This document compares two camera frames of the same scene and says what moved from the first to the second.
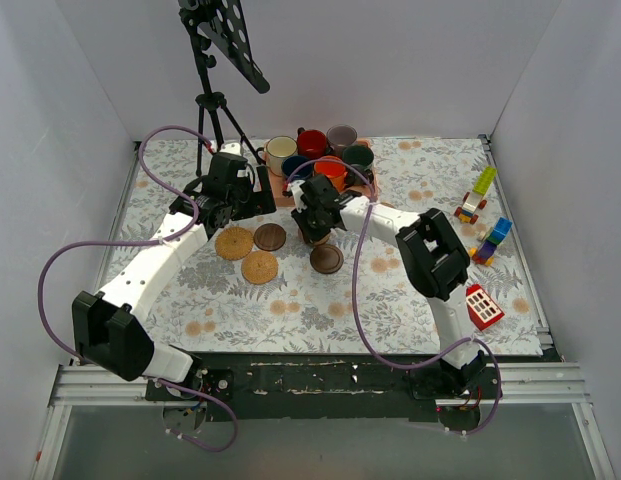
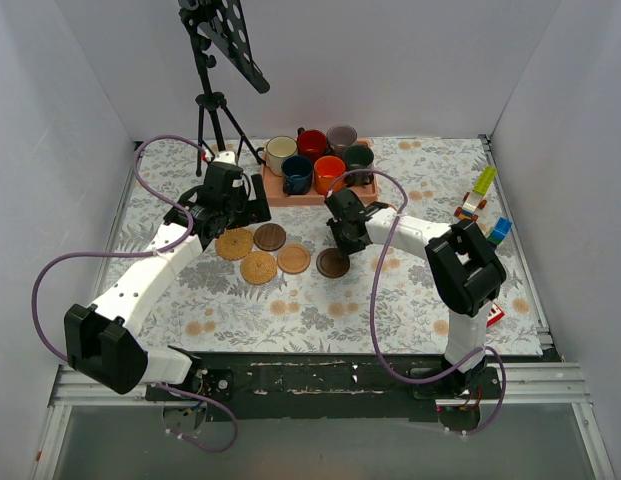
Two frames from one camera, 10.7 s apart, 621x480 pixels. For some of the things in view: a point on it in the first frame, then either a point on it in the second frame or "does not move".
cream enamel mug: [276, 149] does not move
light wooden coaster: [325, 240] -> [293, 258]
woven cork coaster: [234, 243] does not move
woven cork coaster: [259, 267] does not move
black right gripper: [312, 226] -> [335, 235]
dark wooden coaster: [269, 236] does not move
